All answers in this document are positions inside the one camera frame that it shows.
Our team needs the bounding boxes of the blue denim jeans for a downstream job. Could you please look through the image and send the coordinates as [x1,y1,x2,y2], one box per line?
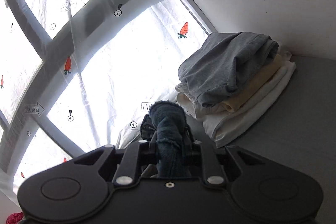
[149,101,189,178]

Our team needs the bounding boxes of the folded white garment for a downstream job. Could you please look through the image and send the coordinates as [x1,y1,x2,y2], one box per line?
[183,43,296,148]

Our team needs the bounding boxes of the red garment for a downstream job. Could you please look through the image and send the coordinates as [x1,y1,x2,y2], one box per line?
[6,212,24,224]

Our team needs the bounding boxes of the folded grey garment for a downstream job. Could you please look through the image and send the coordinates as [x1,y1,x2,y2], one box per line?
[178,32,278,107]

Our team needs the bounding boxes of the white carrot print curtain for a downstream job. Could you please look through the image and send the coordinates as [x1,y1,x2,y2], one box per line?
[1,0,215,196]

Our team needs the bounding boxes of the folded beige garment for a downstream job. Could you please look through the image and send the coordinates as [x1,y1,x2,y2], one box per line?
[176,53,289,113]

